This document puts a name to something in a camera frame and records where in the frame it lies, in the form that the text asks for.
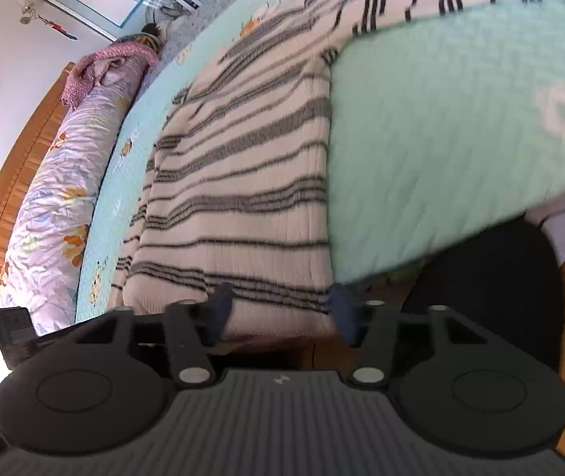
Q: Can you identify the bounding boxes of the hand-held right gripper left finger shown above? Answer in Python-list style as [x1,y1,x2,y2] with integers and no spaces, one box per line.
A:
[71,282,236,388]

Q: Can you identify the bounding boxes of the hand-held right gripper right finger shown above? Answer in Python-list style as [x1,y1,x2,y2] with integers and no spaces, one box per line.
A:
[328,282,492,388]

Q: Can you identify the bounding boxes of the cream black-striped knit sweater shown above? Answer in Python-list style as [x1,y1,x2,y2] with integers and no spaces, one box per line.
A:
[109,0,565,340]

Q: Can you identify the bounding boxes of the person's black pants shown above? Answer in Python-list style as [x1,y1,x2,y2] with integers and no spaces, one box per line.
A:
[402,218,565,375]

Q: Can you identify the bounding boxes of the floral bolster pillow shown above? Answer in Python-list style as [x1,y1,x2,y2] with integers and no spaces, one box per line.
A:
[0,44,157,335]

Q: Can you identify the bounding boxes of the green bee-print quilted blanket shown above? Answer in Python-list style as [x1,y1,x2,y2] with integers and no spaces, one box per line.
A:
[74,0,565,325]

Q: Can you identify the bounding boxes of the black device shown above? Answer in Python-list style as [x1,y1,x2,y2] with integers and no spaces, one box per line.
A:
[0,306,38,370]

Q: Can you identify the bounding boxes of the white bed sheet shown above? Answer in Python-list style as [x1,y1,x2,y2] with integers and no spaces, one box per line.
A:
[525,173,565,263]

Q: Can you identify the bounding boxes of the wooden headboard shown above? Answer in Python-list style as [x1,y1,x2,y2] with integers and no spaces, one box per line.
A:
[0,62,77,313]

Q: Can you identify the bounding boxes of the pink knitted cloth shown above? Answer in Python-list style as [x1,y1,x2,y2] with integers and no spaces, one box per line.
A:
[61,42,161,109]

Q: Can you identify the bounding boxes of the striped plush toy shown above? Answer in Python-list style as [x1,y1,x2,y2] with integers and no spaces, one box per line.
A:
[116,22,164,53]

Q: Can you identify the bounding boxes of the floral bedsheet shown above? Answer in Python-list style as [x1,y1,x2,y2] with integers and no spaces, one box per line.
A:
[154,0,288,67]

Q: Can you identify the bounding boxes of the hanging wall ornament with tassel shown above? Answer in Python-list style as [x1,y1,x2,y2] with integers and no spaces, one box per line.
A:
[19,0,79,41]

